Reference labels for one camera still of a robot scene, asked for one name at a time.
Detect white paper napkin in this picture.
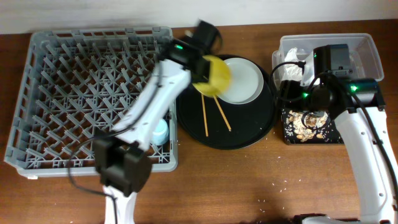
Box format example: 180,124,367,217
282,47,315,86

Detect yellow plastic bowl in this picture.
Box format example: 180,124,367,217
193,55,232,97

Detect food scraps with rice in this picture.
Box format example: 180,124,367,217
281,110,331,144

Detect grey round plate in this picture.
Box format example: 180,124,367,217
217,57,264,105

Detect blue plastic cup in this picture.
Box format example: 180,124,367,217
151,119,169,146

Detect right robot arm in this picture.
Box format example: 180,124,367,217
271,44,397,223

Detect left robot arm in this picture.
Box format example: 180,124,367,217
92,21,231,223

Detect clear plastic waste bin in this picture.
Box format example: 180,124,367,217
272,33,384,89

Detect grey plastic dishwasher rack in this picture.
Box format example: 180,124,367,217
4,26,173,179

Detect left wooden chopstick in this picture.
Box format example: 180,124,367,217
201,94,209,137

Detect wooden chopstick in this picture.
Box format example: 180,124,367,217
201,94,209,137
213,95,231,132

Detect black rectangular tray bin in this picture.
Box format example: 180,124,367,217
281,92,343,144

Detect right wooden chopstick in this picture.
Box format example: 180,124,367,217
213,95,231,132

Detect round black serving tray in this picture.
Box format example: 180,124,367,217
176,64,276,150

